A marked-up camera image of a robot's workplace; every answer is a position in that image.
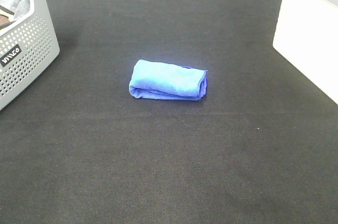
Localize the blue microfibre towel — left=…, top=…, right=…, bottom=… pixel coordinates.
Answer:
left=129, top=60, right=208, bottom=101

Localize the black tablecloth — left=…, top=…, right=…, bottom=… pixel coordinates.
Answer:
left=1, top=0, right=337, bottom=223

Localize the grey perforated laundry basket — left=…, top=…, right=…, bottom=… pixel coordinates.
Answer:
left=1, top=0, right=60, bottom=108

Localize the white plastic storage box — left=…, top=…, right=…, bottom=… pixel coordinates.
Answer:
left=273, top=0, right=337, bottom=102

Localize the grey towel in basket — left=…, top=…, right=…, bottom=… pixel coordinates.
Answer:
left=1, top=0, right=30, bottom=22

